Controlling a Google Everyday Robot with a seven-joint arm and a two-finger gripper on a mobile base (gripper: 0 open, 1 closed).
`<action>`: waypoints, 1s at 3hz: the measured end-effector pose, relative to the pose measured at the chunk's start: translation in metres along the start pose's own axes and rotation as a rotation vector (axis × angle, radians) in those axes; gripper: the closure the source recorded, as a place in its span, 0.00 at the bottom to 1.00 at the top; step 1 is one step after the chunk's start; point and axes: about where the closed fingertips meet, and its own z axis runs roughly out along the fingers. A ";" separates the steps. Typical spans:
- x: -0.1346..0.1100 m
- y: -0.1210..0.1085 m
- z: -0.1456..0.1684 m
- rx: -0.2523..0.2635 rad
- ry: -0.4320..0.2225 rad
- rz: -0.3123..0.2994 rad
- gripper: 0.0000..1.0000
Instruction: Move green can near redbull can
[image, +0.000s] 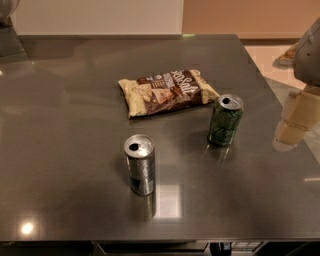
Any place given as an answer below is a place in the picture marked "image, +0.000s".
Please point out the silver redbull can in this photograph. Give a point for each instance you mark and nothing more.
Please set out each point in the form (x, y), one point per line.
(140, 156)

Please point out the green soda can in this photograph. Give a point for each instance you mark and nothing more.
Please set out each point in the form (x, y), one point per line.
(226, 116)

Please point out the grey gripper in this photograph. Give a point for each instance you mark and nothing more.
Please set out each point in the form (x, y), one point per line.
(309, 56)

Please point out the sea salt chips bag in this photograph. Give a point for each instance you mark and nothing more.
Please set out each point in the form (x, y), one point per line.
(166, 92)

